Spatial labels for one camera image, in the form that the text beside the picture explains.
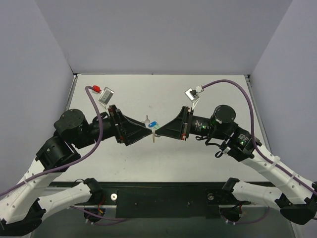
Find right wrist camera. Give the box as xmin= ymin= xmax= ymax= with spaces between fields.
xmin=185 ymin=85 xmax=204 ymax=104

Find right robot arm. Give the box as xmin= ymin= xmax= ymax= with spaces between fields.
xmin=154 ymin=105 xmax=317 ymax=225

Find blue key tag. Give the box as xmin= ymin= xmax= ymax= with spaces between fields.
xmin=148 ymin=121 xmax=158 ymax=128

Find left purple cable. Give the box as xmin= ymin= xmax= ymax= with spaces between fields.
xmin=0 ymin=85 xmax=109 ymax=196

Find purple cable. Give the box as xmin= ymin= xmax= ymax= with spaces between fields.
xmin=0 ymin=85 xmax=109 ymax=196
xmin=202 ymin=79 xmax=317 ymax=194

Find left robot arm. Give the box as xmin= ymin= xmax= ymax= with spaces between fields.
xmin=0 ymin=105 xmax=152 ymax=237

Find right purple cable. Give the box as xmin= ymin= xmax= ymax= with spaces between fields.
xmin=202 ymin=79 xmax=317 ymax=194

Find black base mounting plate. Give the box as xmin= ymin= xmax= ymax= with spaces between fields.
xmin=49 ymin=182 xmax=270 ymax=220

